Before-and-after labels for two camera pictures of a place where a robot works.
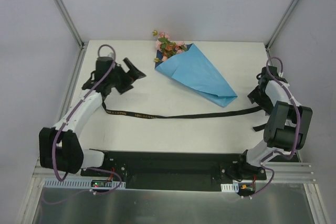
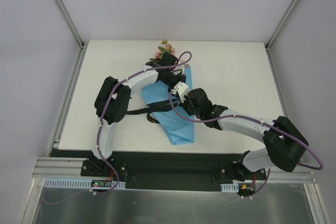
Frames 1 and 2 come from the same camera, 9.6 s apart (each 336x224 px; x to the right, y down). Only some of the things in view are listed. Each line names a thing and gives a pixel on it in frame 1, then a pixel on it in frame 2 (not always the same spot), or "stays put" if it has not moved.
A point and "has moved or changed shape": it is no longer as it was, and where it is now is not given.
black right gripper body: x=255 y=98 -> x=182 y=101
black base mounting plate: x=174 y=171 stays put
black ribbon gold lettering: x=164 y=116 -> x=155 y=107
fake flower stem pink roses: x=167 y=48 has moved or changed shape
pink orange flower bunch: x=167 y=47 -> x=158 y=55
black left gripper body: x=126 y=77 -> x=177 y=78
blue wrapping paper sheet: x=189 y=66 -> x=177 y=122
